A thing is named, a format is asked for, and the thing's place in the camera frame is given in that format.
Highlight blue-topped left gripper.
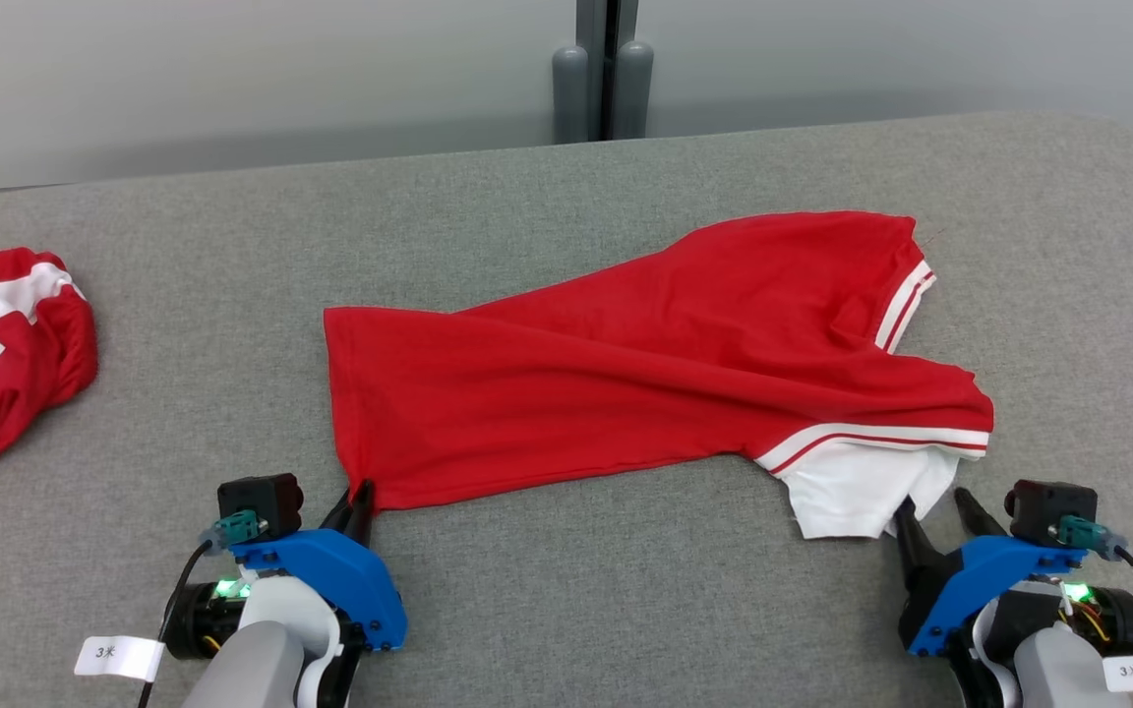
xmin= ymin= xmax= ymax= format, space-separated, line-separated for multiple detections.
xmin=232 ymin=479 xmax=408 ymax=708

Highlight black cable with teal plug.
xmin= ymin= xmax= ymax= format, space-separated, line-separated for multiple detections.
xmin=139 ymin=509 xmax=268 ymax=708
xmin=1053 ymin=516 xmax=1133 ymax=655

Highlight grey cylindrical post foot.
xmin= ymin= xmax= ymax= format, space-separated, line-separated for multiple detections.
xmin=612 ymin=40 xmax=654 ymax=140
xmin=553 ymin=44 xmax=590 ymax=146

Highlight blue-topped right gripper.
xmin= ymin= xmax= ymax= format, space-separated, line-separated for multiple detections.
xmin=893 ymin=487 xmax=1087 ymax=708

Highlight red white-trimmed jersey shirt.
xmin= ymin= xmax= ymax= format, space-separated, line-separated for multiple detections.
xmin=323 ymin=209 xmax=995 ymax=540

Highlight red shorts with white stripes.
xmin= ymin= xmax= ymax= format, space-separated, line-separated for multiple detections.
xmin=0 ymin=248 xmax=98 ymax=493

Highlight grey partition post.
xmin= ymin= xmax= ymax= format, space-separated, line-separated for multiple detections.
xmin=576 ymin=0 xmax=639 ymax=141

